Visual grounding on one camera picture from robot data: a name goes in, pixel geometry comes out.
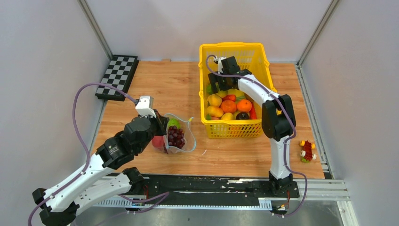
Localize red toy apple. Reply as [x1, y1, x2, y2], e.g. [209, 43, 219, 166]
[152, 136, 165, 150]

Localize yellow plastic basket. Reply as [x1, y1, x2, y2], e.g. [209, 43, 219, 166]
[198, 42, 276, 139]

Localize light green toy cabbage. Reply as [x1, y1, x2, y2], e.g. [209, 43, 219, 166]
[167, 118, 181, 129]

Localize dark red toy grapes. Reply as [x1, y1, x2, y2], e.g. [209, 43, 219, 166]
[168, 127, 185, 149]

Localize clear zip top bag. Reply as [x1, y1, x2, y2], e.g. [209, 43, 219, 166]
[152, 113, 197, 154]

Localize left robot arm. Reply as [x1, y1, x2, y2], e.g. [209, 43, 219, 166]
[32, 114, 169, 226]

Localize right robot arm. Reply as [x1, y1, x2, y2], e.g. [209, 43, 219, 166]
[208, 55, 296, 197]

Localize yellow toy lemon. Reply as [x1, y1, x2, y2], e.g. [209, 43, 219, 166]
[227, 89, 245, 97]

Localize orange toy carrot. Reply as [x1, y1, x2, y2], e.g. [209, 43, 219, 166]
[222, 95, 236, 102]

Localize orange toy tangerine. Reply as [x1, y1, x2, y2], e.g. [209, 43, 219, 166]
[220, 100, 237, 113]

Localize orange toy fruit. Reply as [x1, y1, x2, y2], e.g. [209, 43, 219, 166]
[236, 99, 252, 113]

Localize yellow orange toy mango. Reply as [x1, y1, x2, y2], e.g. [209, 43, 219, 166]
[206, 105, 224, 118]

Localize small yellow toy fruit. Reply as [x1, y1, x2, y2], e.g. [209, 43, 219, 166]
[220, 113, 235, 121]

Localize red toy pepper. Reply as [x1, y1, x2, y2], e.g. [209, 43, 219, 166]
[249, 104, 257, 120]

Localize black white checkerboard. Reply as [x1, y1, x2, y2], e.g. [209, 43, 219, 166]
[95, 55, 139, 101]

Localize small toy on table edge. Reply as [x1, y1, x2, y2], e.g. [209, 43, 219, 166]
[299, 140, 317, 163]

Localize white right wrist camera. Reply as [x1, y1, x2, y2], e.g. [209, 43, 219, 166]
[214, 56, 226, 74]

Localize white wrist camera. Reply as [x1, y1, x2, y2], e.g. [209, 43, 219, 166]
[214, 56, 226, 74]
[135, 96, 156, 117]

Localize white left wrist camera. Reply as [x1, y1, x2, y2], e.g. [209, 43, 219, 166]
[135, 96, 156, 117]

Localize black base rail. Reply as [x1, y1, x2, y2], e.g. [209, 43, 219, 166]
[124, 174, 300, 208]

